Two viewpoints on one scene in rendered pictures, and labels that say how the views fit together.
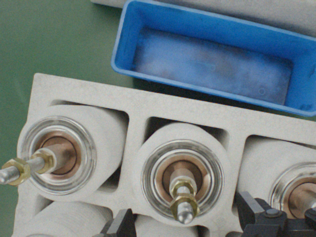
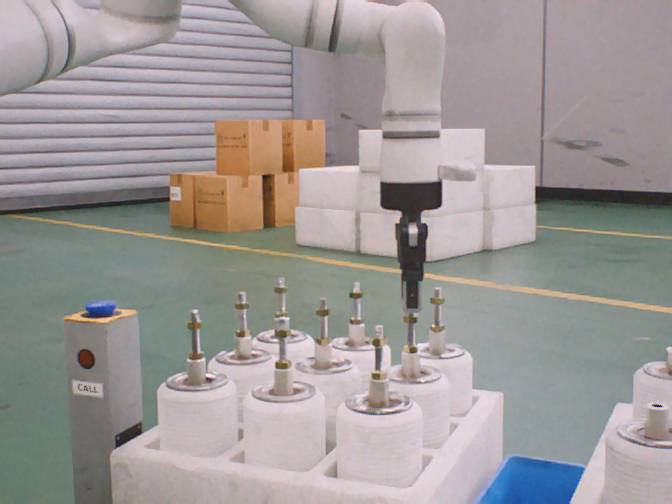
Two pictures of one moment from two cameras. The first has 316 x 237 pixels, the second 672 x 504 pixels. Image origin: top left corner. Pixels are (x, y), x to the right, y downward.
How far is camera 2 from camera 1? 1.03 m
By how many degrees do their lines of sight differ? 78
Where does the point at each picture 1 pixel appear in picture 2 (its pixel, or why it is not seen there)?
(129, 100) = (474, 418)
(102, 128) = (453, 367)
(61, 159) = (436, 340)
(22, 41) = not seen: hidden behind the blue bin
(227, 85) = not seen: outside the picture
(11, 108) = not seen: hidden behind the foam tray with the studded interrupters
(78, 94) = (482, 403)
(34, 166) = (437, 313)
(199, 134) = (443, 383)
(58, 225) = (386, 353)
